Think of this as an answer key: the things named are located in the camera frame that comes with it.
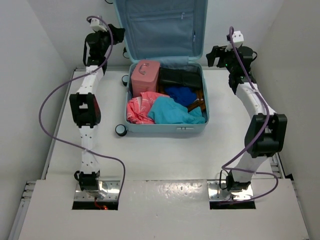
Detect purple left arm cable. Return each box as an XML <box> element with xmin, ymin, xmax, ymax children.
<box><xmin>38</xmin><ymin>15</ymin><xmax>126</xmax><ymax>198</ymax></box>

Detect pink cosmetic case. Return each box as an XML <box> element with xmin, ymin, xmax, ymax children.
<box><xmin>130</xmin><ymin>59</ymin><xmax>161</xmax><ymax>97</ymax></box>

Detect brown trousers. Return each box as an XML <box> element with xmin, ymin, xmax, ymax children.
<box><xmin>156</xmin><ymin>85</ymin><xmax>206</xmax><ymax>112</ymax></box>

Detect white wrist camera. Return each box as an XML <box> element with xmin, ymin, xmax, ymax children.
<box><xmin>225</xmin><ymin>31</ymin><xmax>244</xmax><ymax>52</ymax></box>
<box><xmin>89</xmin><ymin>18</ymin><xmax>107</xmax><ymax>32</ymax></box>

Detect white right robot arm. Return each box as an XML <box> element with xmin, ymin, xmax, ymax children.
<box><xmin>206</xmin><ymin>45</ymin><xmax>288</xmax><ymax>191</ymax></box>

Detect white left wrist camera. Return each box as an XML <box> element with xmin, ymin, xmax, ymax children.
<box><xmin>89</xmin><ymin>18</ymin><xmax>107</xmax><ymax>32</ymax></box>

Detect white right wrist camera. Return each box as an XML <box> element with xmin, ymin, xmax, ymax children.
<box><xmin>225</xmin><ymin>31</ymin><xmax>244</xmax><ymax>52</ymax></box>

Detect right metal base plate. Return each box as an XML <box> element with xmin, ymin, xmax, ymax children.
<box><xmin>207</xmin><ymin>180</ymin><xmax>254</xmax><ymax>202</ymax></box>

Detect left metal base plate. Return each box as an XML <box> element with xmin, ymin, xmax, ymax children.
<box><xmin>73</xmin><ymin>180</ymin><xmax>121</xmax><ymax>202</ymax></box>

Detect pink patterned garment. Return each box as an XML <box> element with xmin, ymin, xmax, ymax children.
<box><xmin>126</xmin><ymin>91</ymin><xmax>169</xmax><ymax>125</ymax></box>

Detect dark blue cloth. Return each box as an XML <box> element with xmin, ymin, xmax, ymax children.
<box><xmin>164</xmin><ymin>86</ymin><xmax>197</xmax><ymax>107</ymax></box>

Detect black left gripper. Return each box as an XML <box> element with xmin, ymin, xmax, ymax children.
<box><xmin>93</xmin><ymin>24</ymin><xmax>125</xmax><ymax>57</ymax></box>

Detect black pouch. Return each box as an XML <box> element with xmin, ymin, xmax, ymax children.
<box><xmin>159</xmin><ymin>68</ymin><xmax>203</xmax><ymax>89</ymax></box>

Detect light blue shirt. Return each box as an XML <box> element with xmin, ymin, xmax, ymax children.
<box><xmin>147</xmin><ymin>96</ymin><xmax>206</xmax><ymax>125</ymax></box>

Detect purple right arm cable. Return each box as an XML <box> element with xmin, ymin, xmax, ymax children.
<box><xmin>218</xmin><ymin>26</ymin><xmax>279</xmax><ymax>205</ymax></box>

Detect metal base plate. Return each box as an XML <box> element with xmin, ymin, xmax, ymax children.
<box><xmin>73</xmin><ymin>180</ymin><xmax>121</xmax><ymax>202</ymax></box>
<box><xmin>207</xmin><ymin>180</ymin><xmax>254</xmax><ymax>202</ymax></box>

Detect light blue open suitcase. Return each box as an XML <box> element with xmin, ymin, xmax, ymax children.
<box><xmin>112</xmin><ymin>0</ymin><xmax>210</xmax><ymax>133</ymax></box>

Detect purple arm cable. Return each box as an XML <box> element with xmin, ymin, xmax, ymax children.
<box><xmin>38</xmin><ymin>15</ymin><xmax>126</xmax><ymax>198</ymax></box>
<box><xmin>218</xmin><ymin>26</ymin><xmax>279</xmax><ymax>205</ymax></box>

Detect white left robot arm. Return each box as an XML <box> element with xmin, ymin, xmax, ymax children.
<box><xmin>69</xmin><ymin>24</ymin><xmax>125</xmax><ymax>192</ymax></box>

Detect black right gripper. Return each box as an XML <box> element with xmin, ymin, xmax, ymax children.
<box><xmin>208</xmin><ymin>44</ymin><xmax>240</xmax><ymax>74</ymax></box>

